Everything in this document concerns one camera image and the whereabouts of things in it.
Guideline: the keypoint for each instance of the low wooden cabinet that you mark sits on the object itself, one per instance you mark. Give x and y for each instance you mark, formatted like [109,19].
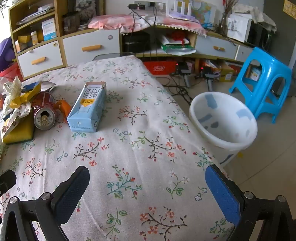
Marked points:
[192,40]

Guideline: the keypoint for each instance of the white snack bag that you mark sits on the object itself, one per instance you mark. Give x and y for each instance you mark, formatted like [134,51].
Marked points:
[13,115]

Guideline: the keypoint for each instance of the red plastic bag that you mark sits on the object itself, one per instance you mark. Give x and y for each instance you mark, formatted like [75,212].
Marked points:
[11,73]

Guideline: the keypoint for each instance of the white plastic rack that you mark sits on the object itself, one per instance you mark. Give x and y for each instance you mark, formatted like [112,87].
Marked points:
[179,10]

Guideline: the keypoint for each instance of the light blue milk carton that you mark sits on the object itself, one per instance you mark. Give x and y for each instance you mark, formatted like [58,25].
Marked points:
[85,111]

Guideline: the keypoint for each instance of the framed cat picture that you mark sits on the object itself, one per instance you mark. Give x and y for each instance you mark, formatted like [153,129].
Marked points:
[89,9]

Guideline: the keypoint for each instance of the red knit item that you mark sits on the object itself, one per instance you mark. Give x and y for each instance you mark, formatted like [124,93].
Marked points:
[179,36]

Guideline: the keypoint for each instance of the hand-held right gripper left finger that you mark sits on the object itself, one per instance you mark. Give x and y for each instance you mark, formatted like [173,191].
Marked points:
[71,197]

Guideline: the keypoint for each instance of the yellow box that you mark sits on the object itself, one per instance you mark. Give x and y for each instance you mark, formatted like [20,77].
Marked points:
[24,39]

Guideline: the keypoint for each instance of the colourful map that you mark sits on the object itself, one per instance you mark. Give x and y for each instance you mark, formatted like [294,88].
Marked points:
[208,11]

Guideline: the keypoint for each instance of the beige cover cloth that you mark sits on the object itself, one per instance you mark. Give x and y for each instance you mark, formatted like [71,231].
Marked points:
[256,14]

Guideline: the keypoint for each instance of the green and white bag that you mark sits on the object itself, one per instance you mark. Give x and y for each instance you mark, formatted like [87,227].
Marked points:
[178,49]

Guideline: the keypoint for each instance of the yellow snack packet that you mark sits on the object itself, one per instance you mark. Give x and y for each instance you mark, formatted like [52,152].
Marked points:
[20,136]

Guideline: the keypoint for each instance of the crushed red soda can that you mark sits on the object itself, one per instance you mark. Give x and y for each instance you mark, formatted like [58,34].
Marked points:
[44,115]

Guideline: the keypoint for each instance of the purple hat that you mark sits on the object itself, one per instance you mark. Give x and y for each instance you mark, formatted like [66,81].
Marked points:
[5,53]

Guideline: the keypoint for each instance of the blue and white box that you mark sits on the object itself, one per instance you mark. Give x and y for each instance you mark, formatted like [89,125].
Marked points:
[49,29]

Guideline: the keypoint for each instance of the dark brown box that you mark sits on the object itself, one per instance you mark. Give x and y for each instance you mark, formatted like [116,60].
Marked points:
[71,23]

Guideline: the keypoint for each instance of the cardboard box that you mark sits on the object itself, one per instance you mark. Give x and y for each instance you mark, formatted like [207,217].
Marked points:
[229,71]

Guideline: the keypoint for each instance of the lace trimmed cloth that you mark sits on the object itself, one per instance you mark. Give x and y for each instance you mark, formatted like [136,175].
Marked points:
[182,24]

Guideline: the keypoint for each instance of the blue packet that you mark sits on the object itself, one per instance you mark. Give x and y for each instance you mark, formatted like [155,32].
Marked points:
[31,86]

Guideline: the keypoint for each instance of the yellow wall note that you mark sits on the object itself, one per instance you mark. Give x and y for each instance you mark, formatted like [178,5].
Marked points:
[290,5]

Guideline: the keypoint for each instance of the white plastic bin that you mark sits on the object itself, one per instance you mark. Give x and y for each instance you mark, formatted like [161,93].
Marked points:
[231,143]

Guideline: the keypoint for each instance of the blue plastic stool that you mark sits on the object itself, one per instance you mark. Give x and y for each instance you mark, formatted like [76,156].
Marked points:
[270,64]

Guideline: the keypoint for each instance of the red basket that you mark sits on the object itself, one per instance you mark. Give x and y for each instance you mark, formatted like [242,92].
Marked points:
[159,68]

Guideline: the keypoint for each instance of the grey handheld device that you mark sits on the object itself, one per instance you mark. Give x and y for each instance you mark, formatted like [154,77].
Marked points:
[186,76]
[209,78]

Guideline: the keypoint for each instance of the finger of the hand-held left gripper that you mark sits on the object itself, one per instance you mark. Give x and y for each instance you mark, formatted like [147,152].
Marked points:
[8,177]

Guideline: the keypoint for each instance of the small grey drawer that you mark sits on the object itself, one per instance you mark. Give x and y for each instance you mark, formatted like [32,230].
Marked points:
[244,54]

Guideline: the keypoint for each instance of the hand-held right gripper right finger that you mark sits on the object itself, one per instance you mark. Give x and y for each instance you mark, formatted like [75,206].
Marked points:
[222,197]

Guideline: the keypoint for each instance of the wooden shelf cabinet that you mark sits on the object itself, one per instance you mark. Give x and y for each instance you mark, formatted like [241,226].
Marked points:
[59,30]

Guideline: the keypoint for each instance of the black appliance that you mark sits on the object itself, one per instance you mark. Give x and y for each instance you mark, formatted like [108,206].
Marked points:
[262,37]

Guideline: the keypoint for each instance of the wall power strip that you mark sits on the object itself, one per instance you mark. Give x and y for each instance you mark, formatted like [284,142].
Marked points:
[138,5]

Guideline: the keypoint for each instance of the white appliance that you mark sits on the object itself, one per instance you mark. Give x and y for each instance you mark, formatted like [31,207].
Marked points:
[238,27]

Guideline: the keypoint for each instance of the white medicine bottle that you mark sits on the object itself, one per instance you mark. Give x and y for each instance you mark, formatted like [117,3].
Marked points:
[34,38]

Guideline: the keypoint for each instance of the pink floral cloth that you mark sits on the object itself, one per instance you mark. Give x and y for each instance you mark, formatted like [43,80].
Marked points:
[108,22]

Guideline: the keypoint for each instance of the orange wrapper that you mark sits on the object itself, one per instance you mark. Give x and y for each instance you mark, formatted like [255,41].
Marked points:
[64,107]

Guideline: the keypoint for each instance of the yellow paper bag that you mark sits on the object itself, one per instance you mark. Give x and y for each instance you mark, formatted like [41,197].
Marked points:
[25,97]

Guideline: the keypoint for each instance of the green houseplant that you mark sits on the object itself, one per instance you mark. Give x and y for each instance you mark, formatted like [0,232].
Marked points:
[2,7]

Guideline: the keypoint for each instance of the cream paper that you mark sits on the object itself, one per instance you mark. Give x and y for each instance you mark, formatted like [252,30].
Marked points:
[13,89]

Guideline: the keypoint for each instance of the dried branches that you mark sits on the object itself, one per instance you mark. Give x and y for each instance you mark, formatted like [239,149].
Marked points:
[227,16]

